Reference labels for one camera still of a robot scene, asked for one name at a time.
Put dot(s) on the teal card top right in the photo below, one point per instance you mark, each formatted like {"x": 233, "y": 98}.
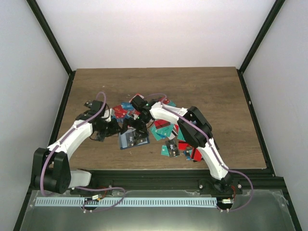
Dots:
{"x": 170, "y": 103}

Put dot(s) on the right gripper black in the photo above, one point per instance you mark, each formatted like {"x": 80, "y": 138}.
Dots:
{"x": 125, "y": 124}

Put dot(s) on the red card back stripe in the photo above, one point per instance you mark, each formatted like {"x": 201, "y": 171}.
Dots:
{"x": 161, "y": 124}

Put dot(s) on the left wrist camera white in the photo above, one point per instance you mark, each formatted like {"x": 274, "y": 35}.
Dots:
{"x": 107, "y": 115}

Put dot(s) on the right black frame post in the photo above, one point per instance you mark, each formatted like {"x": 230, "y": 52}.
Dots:
{"x": 274, "y": 11}

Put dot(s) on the black vip card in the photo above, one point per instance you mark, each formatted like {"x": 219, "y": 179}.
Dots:
{"x": 99, "y": 137}
{"x": 141, "y": 138}
{"x": 172, "y": 148}

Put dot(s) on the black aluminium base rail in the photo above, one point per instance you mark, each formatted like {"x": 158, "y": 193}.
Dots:
{"x": 188, "y": 180}

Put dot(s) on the blue leather card holder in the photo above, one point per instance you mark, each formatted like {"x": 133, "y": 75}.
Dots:
{"x": 122, "y": 139}

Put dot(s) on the red gold card lower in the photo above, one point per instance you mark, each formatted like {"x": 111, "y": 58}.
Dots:
{"x": 182, "y": 145}

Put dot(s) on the black VIP card passed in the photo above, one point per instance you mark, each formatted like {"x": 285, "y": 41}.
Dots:
{"x": 130, "y": 140}

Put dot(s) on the blue VIP card top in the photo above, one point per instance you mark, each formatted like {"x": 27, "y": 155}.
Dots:
{"x": 126, "y": 106}

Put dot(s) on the red card left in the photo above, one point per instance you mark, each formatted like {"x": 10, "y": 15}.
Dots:
{"x": 119, "y": 112}

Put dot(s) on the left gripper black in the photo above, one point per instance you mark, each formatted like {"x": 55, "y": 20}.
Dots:
{"x": 115, "y": 128}

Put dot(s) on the light blue slotted cable duct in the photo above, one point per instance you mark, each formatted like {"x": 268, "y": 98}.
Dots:
{"x": 129, "y": 202}

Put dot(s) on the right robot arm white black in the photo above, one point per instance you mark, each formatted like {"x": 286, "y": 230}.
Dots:
{"x": 195, "y": 128}

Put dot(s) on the black card far left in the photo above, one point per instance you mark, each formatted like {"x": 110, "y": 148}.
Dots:
{"x": 88, "y": 104}

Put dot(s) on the teal card under red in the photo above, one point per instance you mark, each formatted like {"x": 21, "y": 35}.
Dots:
{"x": 161, "y": 133}

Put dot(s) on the left black frame post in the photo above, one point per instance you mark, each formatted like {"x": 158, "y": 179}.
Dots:
{"x": 36, "y": 10}

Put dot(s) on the black frame post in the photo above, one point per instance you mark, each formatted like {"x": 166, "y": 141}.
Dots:
{"x": 36, "y": 10}
{"x": 274, "y": 11}

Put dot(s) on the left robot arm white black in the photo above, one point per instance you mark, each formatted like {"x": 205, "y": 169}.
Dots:
{"x": 51, "y": 169}

